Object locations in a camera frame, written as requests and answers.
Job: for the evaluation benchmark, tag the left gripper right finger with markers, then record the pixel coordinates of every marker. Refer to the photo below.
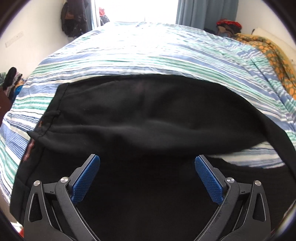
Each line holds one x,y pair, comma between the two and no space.
242,213

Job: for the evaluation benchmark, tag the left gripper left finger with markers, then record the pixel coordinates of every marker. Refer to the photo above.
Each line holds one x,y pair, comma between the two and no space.
68,191

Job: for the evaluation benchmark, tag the black pants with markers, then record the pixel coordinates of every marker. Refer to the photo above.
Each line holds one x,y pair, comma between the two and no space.
147,131

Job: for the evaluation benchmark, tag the clothes pile on left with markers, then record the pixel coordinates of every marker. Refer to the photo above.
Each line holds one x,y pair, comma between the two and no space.
12,83

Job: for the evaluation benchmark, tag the orange floral blanket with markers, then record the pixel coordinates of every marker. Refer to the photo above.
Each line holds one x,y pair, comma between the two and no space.
278,60

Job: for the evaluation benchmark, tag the striped blue green bedsheet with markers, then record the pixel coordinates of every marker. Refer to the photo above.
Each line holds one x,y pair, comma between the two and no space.
143,48

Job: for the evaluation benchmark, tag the cream pillow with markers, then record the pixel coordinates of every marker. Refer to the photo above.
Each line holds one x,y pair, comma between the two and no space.
286,48

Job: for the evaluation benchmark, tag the red and brown clothes pile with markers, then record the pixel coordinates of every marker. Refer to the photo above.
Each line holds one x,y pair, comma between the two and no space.
228,28

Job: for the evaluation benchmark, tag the red clothes by window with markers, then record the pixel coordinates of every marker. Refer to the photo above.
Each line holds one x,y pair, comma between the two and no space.
103,18

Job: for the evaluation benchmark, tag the blue grey curtain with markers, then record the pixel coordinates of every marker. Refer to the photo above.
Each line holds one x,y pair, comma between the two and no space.
204,14

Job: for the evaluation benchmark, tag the white wall switch plate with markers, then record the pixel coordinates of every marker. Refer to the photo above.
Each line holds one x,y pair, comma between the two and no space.
14,39

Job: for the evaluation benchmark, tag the dark clothes hanging on wall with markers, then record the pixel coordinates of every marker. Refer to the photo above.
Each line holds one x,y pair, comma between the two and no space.
76,18

